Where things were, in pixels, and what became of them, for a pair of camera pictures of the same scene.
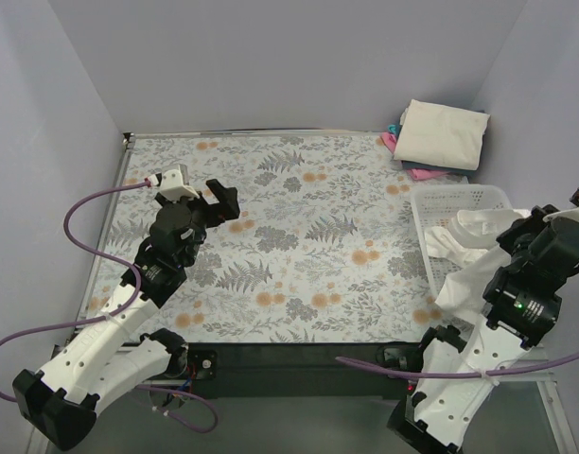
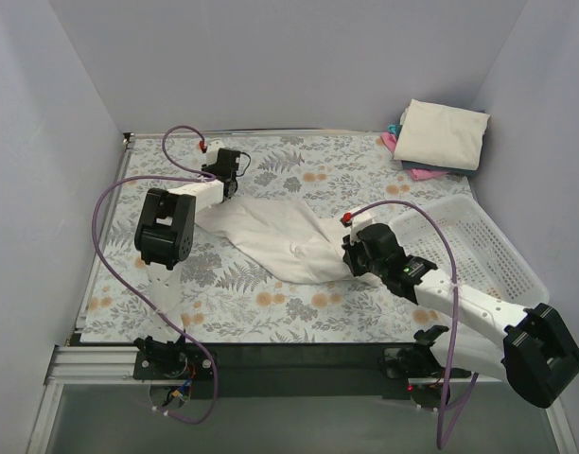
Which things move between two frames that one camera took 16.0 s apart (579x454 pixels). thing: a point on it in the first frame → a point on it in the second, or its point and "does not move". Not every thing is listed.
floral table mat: [323, 248] does not move
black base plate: [288, 371] does not move
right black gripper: [515, 232] → [351, 261]
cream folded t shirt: [441, 135] does not move
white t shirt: [472, 236] → [290, 236]
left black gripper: [215, 208] → [229, 187]
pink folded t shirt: [415, 173] does not move
